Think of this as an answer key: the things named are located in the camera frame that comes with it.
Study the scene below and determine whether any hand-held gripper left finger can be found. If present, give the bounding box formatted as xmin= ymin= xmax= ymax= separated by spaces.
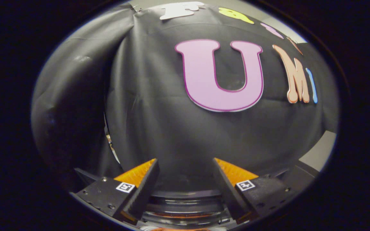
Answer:
xmin=70 ymin=158 xmax=160 ymax=225

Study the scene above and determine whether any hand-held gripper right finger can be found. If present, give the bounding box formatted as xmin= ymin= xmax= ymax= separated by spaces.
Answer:
xmin=213 ymin=158 xmax=297 ymax=225

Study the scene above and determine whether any black backdrop cloth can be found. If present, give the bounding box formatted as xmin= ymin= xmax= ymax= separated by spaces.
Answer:
xmin=31 ymin=2 xmax=339 ymax=193

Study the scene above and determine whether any white cabinet with dark frame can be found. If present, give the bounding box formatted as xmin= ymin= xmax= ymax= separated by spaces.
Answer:
xmin=298 ymin=130 xmax=337 ymax=172

